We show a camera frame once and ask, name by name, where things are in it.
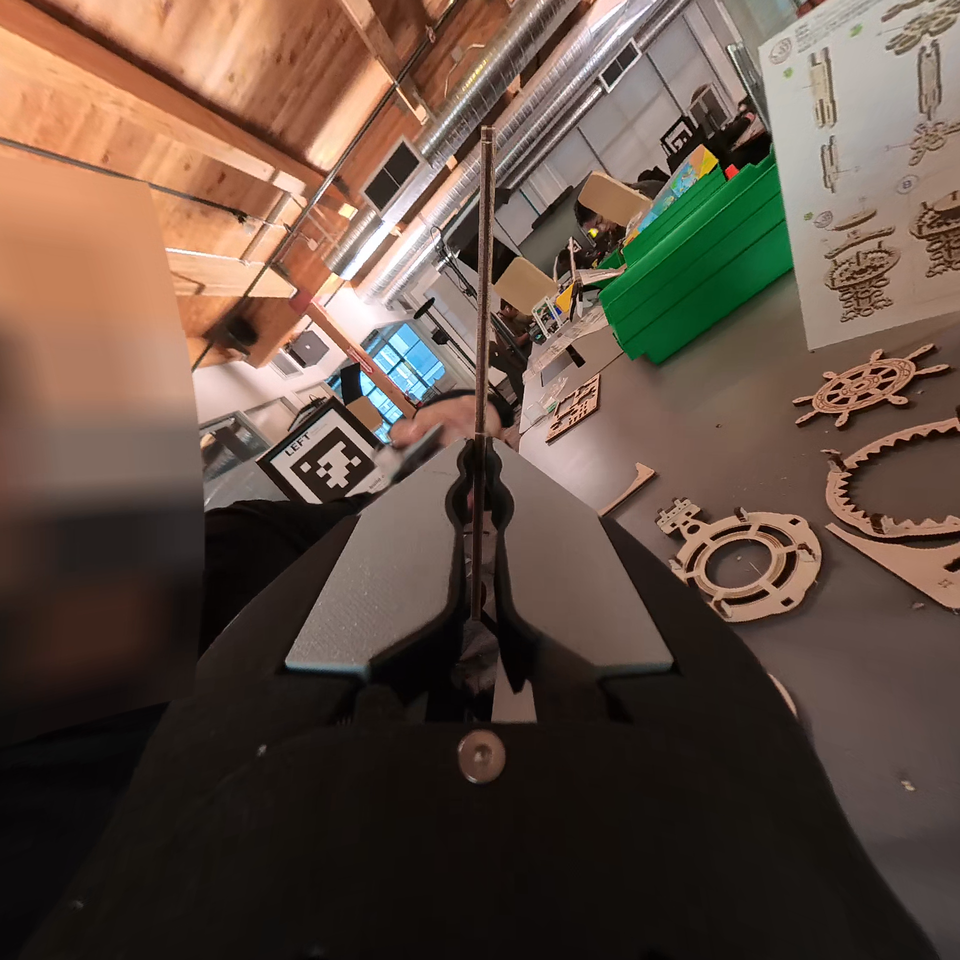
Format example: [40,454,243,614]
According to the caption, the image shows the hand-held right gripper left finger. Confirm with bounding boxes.
[285,438,477,684]

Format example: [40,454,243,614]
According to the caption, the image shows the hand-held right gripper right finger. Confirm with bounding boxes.
[483,438,676,693]

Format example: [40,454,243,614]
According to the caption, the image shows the wooden cutout sheet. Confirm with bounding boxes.
[545,373,601,444]
[472,125,498,622]

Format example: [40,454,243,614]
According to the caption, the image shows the person's left forearm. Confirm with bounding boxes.
[431,384,522,451]

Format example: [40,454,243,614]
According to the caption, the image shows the person's left hand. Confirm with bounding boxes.
[396,394,480,453]

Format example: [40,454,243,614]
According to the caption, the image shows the large window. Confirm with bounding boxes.
[360,322,449,423]

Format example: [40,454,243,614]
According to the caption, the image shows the black-white tag sign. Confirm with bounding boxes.
[257,397,393,505]

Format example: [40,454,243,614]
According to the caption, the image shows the small curved wooden piece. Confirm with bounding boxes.
[596,462,656,519]

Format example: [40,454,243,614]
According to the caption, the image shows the person's black jacket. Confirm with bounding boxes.
[0,496,363,960]

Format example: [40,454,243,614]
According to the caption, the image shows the stacked green plastic bins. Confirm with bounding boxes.
[597,146,795,365]

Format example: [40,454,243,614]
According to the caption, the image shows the wooden triangular piece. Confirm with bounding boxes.
[825,521,960,610]

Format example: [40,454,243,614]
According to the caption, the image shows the wooden ship wheel piece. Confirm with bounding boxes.
[793,343,950,430]

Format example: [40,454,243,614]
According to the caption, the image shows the colourful cardboard box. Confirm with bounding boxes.
[648,144,721,220]

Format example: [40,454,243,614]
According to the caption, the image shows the illustrated instruction leaflet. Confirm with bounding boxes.
[757,0,960,352]

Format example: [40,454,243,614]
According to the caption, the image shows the wooden ring base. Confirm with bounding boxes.
[656,496,824,624]

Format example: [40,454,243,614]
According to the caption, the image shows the toothed wooden ring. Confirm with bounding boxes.
[821,408,960,541]

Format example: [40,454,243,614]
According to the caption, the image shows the silver ventilation duct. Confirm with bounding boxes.
[322,0,586,280]
[375,0,691,303]

